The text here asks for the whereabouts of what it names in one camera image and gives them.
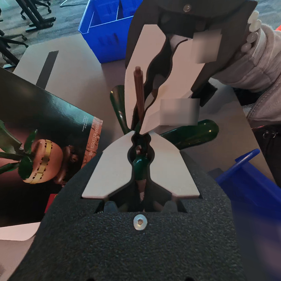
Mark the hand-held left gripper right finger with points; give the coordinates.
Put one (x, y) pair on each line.
(171, 171)

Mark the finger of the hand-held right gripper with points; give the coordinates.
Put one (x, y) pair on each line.
(151, 41)
(182, 79)

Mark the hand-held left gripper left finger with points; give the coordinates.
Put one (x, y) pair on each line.
(109, 171)

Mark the green brick plant model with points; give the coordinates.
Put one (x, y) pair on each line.
(191, 134)

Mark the brown toy rod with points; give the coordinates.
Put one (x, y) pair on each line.
(138, 92)

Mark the blue bin with black divider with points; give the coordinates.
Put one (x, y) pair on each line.
(252, 197)

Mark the person's right forearm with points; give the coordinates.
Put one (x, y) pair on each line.
(259, 65)

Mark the grey desk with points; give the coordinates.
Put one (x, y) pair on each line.
(87, 76)

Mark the wood-edged desk with black legs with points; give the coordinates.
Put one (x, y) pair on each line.
(37, 17)

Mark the blue bin with two dividers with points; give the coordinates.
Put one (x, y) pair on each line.
(105, 39)

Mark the dark orchid toy box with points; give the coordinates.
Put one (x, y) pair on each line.
(44, 114)

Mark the person's grey hoodie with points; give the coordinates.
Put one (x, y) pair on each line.
(267, 107)

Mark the person's dark trousers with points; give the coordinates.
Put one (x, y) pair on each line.
(270, 153)

